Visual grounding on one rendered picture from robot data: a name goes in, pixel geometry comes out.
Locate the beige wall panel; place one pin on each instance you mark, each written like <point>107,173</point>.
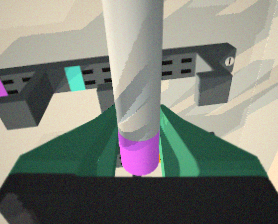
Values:
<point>44,31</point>

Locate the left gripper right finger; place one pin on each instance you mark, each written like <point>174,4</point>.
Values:
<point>200,152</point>

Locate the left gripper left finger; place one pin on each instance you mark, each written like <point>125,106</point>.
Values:
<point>77,151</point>

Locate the grey metal bar with violet end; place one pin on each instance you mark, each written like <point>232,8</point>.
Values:
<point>134,31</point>

